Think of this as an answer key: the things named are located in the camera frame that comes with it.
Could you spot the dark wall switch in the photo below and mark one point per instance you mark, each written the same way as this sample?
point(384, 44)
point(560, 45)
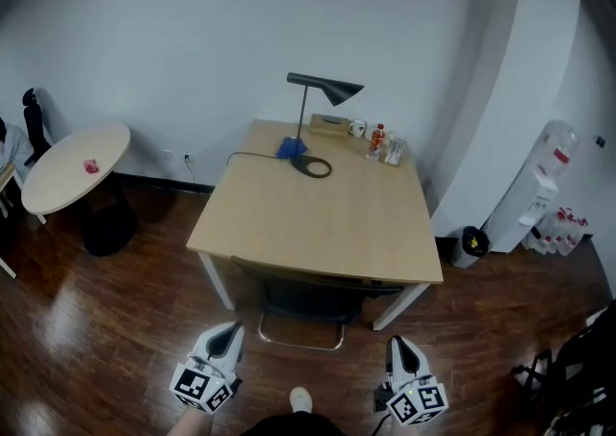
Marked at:
point(600, 141)

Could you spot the white mug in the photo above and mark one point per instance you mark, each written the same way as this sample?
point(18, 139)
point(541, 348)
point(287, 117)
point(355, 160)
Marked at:
point(358, 127)

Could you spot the person's right white shoe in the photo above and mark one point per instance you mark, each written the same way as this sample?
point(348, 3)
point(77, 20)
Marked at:
point(300, 399)

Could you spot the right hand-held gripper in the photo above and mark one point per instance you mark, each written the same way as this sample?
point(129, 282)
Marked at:
point(416, 402)

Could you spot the black desk lamp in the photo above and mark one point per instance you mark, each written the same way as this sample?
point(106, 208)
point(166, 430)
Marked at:
point(341, 90)

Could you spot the clear water jug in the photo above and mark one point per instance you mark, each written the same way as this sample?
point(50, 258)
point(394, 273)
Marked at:
point(558, 145)

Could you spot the black chair with chrome frame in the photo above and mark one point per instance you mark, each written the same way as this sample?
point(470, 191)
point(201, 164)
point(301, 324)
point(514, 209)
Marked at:
point(308, 299)

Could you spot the square wooden white-legged table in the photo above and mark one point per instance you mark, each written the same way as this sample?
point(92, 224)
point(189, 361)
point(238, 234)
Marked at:
point(313, 222)

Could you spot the round wooden black-base table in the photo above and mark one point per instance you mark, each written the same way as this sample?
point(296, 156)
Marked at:
point(72, 169)

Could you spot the long white-legged work desk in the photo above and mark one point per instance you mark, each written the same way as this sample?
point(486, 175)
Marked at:
point(6, 176)

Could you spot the white water dispenser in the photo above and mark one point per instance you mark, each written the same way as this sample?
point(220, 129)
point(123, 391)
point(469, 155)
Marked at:
point(520, 212)

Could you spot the wooden tissue box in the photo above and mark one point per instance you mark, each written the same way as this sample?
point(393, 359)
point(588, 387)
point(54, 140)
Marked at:
point(327, 126)

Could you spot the red label drink bottle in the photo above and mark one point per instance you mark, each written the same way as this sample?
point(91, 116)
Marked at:
point(377, 138)

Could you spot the small red item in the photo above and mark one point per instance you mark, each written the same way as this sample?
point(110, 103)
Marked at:
point(91, 167)

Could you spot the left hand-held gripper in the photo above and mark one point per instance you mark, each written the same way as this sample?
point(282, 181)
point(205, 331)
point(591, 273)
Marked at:
point(199, 386)

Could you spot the white wall socket with plug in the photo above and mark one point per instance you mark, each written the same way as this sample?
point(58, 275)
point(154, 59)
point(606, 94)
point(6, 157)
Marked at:
point(187, 156)

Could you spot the blue cloth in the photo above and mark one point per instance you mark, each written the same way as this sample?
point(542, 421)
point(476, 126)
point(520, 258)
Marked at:
point(289, 147)

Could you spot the grey bin with black bag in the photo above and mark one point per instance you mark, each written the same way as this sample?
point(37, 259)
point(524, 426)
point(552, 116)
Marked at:
point(462, 256)

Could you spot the person's black clothing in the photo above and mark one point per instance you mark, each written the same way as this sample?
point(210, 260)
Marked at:
point(293, 424)

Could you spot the group of red-capped water bottles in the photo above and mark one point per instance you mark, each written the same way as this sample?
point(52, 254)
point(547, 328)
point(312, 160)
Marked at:
point(558, 237)

